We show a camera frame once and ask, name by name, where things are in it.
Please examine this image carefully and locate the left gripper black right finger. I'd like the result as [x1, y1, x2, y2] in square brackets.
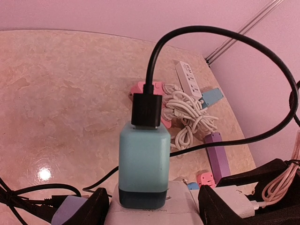
[198, 185, 248, 225]

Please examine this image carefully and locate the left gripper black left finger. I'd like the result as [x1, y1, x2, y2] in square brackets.
[79, 187, 109, 225]

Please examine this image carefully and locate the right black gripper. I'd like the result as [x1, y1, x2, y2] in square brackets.
[217, 158, 300, 225]

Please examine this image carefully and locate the white usb charger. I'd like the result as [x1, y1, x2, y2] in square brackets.
[185, 185, 259, 218]

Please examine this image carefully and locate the thin white usb cable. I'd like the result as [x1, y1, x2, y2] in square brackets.
[249, 140, 300, 209]

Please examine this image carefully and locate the light blue charger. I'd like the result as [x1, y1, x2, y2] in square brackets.
[51, 195, 88, 225]

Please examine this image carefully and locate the white cube socket adapter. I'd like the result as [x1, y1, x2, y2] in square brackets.
[105, 181, 203, 225]

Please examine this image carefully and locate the blue plug adapter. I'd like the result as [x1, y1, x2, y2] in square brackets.
[187, 182, 199, 190]

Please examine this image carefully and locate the pink socket adapter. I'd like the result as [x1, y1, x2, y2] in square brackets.
[196, 172, 216, 188]

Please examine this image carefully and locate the teal usb charger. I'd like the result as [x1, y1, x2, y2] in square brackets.
[118, 122, 171, 209]

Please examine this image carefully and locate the pink triangular socket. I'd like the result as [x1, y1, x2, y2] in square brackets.
[129, 82, 171, 128]

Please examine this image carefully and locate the purple power strip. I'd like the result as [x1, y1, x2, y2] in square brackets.
[204, 132, 231, 184]

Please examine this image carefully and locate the teal power strip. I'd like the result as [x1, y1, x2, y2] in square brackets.
[199, 88, 224, 108]

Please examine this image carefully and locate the white power strip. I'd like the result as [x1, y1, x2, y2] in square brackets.
[175, 61, 202, 99]

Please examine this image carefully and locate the white coiled power cord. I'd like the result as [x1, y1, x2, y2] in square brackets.
[161, 83, 219, 150]

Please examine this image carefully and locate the right aluminium frame post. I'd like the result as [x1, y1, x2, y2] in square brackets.
[205, 0, 284, 66]

